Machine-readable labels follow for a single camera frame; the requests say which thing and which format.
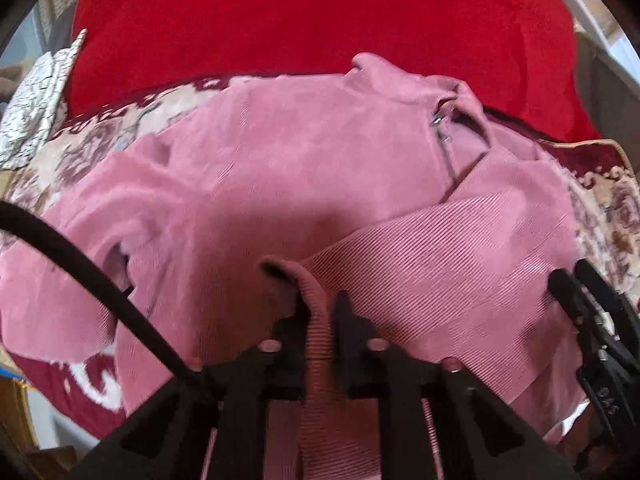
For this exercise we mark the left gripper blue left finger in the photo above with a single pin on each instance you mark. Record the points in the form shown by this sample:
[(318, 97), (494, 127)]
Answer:
[(288, 381)]

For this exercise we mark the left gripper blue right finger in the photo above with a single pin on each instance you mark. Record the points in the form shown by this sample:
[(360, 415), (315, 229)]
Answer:
[(358, 351)]

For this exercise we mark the pink corduroy jacket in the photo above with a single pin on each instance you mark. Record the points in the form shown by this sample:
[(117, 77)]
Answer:
[(181, 253)]

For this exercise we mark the floral red beige blanket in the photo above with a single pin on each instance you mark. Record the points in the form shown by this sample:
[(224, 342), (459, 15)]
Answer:
[(88, 393)]

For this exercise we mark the dark brown sofa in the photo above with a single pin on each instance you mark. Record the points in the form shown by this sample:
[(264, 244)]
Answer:
[(609, 95)]

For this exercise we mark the white crackle pattern cloth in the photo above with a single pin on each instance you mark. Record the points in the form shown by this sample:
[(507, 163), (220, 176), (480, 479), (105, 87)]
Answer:
[(36, 106)]

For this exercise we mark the red blanket on sofa back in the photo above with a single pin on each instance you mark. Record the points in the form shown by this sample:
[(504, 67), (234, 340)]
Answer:
[(518, 56)]

